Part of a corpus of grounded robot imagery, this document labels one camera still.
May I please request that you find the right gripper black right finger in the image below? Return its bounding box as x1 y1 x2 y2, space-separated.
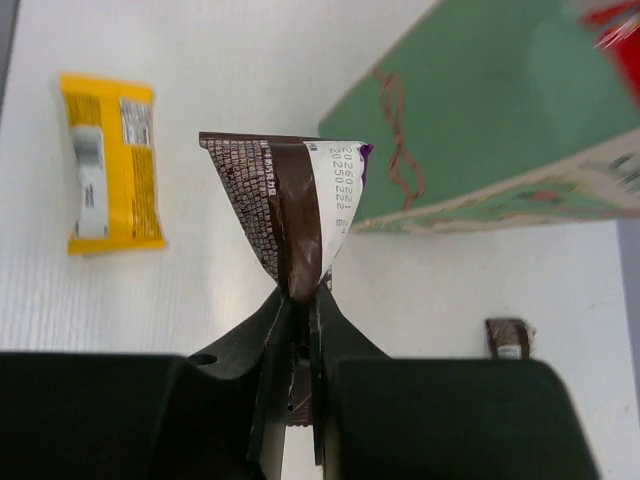
309 287 599 479

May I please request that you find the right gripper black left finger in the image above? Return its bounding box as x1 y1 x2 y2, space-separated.
1 292 293 479

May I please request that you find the brown bar wrapper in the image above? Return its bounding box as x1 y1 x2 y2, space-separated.
198 130 376 429
484 318 536 359

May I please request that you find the yellow bar wrapper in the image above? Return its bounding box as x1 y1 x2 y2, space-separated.
59 73 166 255

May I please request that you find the green white paper bag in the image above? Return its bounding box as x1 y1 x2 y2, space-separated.
319 1 639 233

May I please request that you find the red cookie snack bag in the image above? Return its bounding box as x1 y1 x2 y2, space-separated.
573 0 639 105

